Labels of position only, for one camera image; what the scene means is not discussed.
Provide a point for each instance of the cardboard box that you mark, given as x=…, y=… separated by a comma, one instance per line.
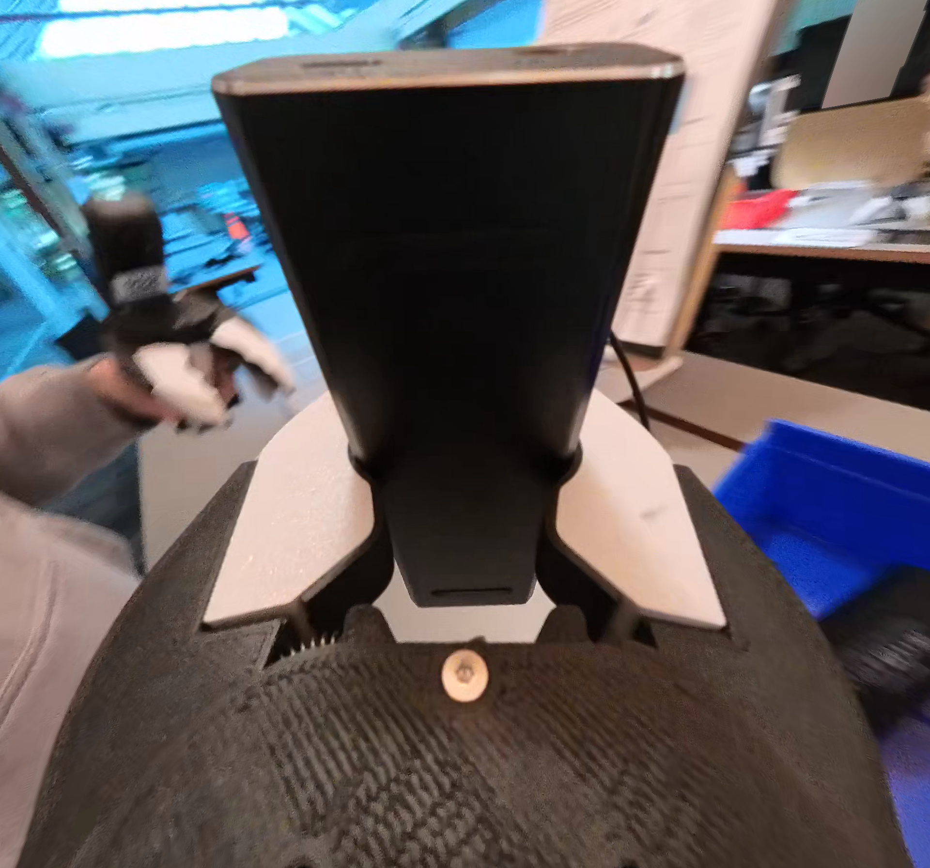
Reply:
x=850, y=145

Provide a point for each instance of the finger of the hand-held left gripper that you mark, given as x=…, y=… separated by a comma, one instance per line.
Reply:
x=254, y=356
x=181, y=385

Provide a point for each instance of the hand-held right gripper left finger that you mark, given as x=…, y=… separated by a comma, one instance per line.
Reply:
x=290, y=519

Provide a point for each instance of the person's left forearm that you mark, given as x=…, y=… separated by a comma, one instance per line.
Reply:
x=51, y=425

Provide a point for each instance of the person's left hand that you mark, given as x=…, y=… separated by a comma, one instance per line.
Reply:
x=120, y=392

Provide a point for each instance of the wooden sign board with paper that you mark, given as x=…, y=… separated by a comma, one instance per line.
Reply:
x=697, y=119

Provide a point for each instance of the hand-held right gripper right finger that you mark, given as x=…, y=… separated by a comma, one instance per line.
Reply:
x=632, y=519

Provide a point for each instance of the black power bank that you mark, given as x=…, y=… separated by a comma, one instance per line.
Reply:
x=450, y=301

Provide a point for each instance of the blue plastic bin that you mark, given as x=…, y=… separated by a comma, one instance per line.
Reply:
x=821, y=519

